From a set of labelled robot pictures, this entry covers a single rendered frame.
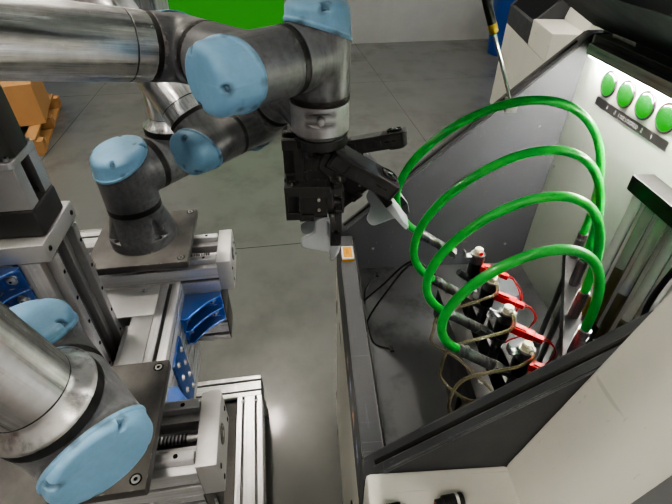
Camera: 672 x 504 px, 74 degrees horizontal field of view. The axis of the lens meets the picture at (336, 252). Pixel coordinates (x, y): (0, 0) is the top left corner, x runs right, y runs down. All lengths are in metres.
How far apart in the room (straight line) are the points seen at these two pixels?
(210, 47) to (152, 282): 0.78
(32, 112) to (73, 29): 4.27
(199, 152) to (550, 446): 0.66
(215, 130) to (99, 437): 0.47
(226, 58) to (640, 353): 0.53
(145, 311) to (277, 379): 1.09
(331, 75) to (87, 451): 0.46
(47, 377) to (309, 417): 1.54
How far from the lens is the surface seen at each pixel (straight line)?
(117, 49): 0.54
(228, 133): 0.77
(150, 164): 1.04
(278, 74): 0.49
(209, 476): 0.80
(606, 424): 0.64
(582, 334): 0.78
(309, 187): 0.60
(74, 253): 0.95
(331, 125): 0.56
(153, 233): 1.08
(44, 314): 0.66
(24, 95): 4.74
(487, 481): 0.79
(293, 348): 2.17
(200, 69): 0.48
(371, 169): 0.62
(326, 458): 1.87
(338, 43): 0.54
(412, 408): 1.00
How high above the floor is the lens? 1.66
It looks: 38 degrees down
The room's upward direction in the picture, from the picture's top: straight up
